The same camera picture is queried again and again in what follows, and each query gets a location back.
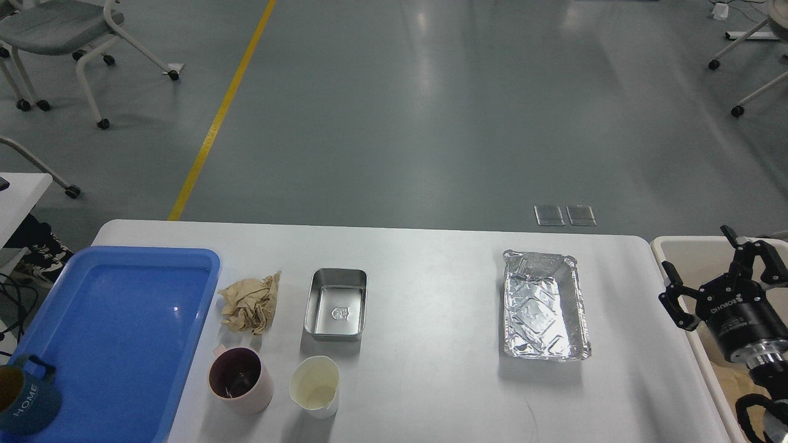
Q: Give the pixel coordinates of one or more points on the crumpled brown paper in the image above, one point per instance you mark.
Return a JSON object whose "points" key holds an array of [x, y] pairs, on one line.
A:
{"points": [[250, 304]]}

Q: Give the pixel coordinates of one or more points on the cream paper cup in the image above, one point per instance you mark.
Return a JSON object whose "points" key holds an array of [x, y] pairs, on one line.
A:
{"points": [[314, 387]]}

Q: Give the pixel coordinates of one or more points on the white power adapter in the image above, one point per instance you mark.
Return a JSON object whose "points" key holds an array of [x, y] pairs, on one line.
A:
{"points": [[720, 11]]}

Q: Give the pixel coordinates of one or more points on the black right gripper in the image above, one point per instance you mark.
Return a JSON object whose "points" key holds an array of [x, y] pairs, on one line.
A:
{"points": [[742, 320]]}

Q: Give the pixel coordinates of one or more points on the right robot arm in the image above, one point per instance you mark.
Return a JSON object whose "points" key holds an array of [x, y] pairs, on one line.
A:
{"points": [[759, 417]]}

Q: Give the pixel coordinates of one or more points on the white side table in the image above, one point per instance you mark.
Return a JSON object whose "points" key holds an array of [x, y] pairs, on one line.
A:
{"points": [[24, 191]]}

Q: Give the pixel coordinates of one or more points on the pink mug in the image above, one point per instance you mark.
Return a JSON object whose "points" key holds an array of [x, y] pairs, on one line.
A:
{"points": [[239, 378]]}

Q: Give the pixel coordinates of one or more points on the blue plastic tray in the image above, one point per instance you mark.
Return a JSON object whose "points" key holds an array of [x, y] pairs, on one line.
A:
{"points": [[120, 326]]}

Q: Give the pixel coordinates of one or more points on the walking person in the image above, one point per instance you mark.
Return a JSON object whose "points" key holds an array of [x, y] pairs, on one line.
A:
{"points": [[46, 255]]}

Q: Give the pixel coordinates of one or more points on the right floor socket plate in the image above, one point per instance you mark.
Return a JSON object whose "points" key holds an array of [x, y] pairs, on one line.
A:
{"points": [[581, 215]]}

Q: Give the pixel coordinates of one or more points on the grey office chair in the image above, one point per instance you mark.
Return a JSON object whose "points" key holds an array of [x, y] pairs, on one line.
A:
{"points": [[56, 28]]}

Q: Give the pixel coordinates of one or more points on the left floor socket plate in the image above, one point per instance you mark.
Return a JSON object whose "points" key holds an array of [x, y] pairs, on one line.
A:
{"points": [[549, 215]]}

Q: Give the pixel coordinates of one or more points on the dark blue mug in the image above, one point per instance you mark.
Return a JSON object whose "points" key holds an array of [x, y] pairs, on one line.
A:
{"points": [[29, 399]]}

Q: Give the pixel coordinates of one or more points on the aluminium foil tray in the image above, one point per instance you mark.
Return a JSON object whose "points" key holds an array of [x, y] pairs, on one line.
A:
{"points": [[543, 310]]}

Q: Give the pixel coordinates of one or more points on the stainless steel rectangular container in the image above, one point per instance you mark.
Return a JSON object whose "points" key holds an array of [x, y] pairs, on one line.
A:
{"points": [[336, 305]]}

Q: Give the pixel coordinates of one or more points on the floor socket plate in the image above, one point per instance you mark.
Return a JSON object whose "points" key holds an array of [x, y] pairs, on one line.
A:
{"points": [[549, 215], [581, 215]]}

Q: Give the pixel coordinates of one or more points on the beige waste bin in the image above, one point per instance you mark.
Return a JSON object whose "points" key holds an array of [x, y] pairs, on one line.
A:
{"points": [[700, 259]]}

